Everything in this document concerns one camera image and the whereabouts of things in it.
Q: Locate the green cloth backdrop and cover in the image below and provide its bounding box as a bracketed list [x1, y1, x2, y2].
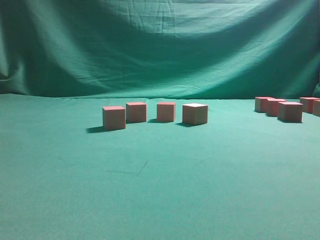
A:
[0, 0, 320, 240]

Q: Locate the pink foam cube right-column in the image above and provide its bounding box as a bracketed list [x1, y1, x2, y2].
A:
[312, 99, 320, 117]
[299, 97, 319, 114]

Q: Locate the pink foam cube far right-column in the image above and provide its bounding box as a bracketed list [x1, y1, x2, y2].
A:
[299, 97, 319, 114]

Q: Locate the pink foam cube left-column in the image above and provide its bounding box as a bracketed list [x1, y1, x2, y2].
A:
[126, 102, 147, 123]
[277, 101, 303, 123]
[182, 103, 209, 125]
[266, 98, 286, 117]
[254, 96, 273, 113]

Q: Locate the pink foam cube placed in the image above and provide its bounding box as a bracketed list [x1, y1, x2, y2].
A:
[102, 106, 126, 131]
[156, 102, 176, 122]

